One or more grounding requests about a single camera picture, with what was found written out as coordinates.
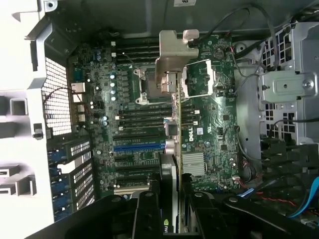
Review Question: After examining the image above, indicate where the silver chipset heatsink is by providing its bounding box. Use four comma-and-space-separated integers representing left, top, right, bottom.
183, 151, 207, 176

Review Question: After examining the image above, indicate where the blue expansion slot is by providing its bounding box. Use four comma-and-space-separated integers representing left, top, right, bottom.
113, 143, 165, 153

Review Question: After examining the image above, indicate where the green motherboard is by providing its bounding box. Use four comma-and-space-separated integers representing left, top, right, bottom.
71, 34, 240, 197

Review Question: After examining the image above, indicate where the CPU socket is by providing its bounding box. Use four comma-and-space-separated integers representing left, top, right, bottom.
133, 66, 175, 105

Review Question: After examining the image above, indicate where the metal socket cover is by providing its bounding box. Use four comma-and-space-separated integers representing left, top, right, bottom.
180, 61, 220, 97

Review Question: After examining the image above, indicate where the perforated metal disk bay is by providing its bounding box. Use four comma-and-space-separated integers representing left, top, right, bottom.
258, 21, 319, 147

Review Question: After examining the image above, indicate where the open black PC case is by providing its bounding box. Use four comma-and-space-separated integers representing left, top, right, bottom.
0, 0, 319, 239

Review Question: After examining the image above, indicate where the blue disk wire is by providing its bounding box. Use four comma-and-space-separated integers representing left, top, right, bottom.
236, 175, 319, 220

